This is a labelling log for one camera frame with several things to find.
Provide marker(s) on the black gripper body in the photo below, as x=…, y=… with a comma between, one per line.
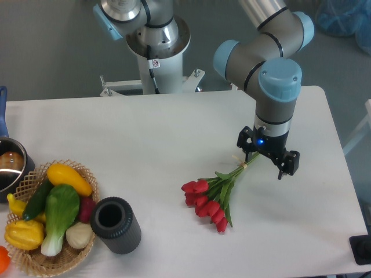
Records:
x=273, y=147

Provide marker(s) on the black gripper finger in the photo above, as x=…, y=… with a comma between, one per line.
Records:
x=287, y=163
x=245, y=142

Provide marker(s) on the red tulip bouquet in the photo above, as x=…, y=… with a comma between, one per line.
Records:
x=210, y=197

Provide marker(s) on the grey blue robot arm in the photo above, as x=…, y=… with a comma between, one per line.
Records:
x=262, y=69

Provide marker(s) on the black device at table edge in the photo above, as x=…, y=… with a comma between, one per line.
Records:
x=360, y=246

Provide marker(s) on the blue plastic bag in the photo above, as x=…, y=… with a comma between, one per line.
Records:
x=346, y=18

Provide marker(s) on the dark grey ribbed vase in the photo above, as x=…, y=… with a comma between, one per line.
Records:
x=115, y=223

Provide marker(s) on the red radish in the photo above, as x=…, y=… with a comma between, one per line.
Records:
x=85, y=210

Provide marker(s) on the yellow squash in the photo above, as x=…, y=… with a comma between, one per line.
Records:
x=60, y=174

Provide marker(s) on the beige garlic bulb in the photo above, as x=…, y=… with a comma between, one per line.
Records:
x=78, y=235

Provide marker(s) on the green bok choy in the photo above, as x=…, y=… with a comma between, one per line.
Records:
x=62, y=207

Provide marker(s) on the dark green cucumber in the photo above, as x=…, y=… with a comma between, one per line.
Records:
x=37, y=201

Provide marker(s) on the small yellow gourd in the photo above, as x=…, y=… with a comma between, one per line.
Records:
x=17, y=207

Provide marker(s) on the yellow bell pepper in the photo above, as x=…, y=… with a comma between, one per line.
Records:
x=24, y=235

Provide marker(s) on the orange fruit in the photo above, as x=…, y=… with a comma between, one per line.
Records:
x=4, y=259

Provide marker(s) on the white frame at right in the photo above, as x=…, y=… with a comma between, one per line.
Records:
x=360, y=131

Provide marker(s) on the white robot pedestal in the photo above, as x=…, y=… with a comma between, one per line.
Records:
x=159, y=53

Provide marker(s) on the grey pot blue handle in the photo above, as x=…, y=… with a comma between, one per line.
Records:
x=15, y=161

